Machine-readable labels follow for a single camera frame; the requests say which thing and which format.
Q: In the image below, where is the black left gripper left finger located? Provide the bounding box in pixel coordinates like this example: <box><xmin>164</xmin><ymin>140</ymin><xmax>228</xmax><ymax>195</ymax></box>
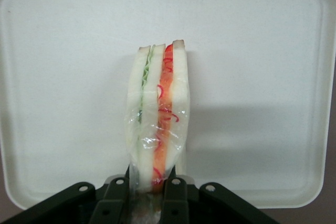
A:
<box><xmin>89</xmin><ymin>173</ymin><xmax>131</xmax><ymax>224</ymax></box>

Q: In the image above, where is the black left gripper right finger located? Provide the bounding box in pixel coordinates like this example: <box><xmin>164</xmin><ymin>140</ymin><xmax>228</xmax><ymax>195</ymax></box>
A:
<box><xmin>160</xmin><ymin>168</ymin><xmax>190</xmax><ymax>224</ymax></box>

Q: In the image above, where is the triangle sandwich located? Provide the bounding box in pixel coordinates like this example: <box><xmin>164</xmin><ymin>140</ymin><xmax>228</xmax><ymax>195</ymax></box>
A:
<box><xmin>124</xmin><ymin>39</ymin><xmax>190</xmax><ymax>222</ymax></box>

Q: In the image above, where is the cream plastic tray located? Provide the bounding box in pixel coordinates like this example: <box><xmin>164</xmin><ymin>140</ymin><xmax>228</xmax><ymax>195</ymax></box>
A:
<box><xmin>0</xmin><ymin>0</ymin><xmax>336</xmax><ymax>209</ymax></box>

